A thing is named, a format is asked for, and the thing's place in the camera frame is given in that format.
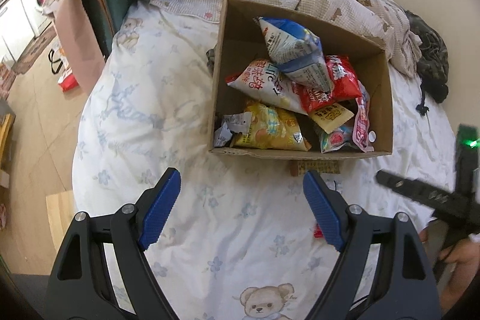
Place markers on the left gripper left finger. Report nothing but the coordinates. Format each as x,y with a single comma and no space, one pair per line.
101,270

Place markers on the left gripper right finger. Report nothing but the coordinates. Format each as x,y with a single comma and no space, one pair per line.
382,271

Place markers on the white red chicken snack bag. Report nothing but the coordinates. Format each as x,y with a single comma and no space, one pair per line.
262,81

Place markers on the tan cracker packet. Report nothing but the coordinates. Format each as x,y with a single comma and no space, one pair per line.
331,117

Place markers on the person's right hand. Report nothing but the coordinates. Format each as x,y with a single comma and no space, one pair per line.
465,258

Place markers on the red white candy bar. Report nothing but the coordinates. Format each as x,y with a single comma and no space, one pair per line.
318,233

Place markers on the pink 35 snack packet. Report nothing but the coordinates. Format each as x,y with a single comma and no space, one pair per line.
361,122

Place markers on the white red shrimp cracker bag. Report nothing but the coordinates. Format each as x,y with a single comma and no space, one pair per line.
340,138

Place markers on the dark camouflage garment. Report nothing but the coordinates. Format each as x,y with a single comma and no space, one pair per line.
433,66

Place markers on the beige wafer biscuit pack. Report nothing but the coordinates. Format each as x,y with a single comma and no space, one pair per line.
301,167

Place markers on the white floral bed sheet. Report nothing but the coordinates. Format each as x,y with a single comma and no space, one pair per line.
239,222

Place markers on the yellow chip bag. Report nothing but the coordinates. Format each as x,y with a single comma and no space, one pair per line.
271,128

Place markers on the brown cardboard box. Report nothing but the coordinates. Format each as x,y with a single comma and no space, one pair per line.
241,41

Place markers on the blue white snack bag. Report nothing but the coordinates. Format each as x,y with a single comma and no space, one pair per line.
296,51

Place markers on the red white shopping bag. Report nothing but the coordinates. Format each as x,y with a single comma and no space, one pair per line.
60,67

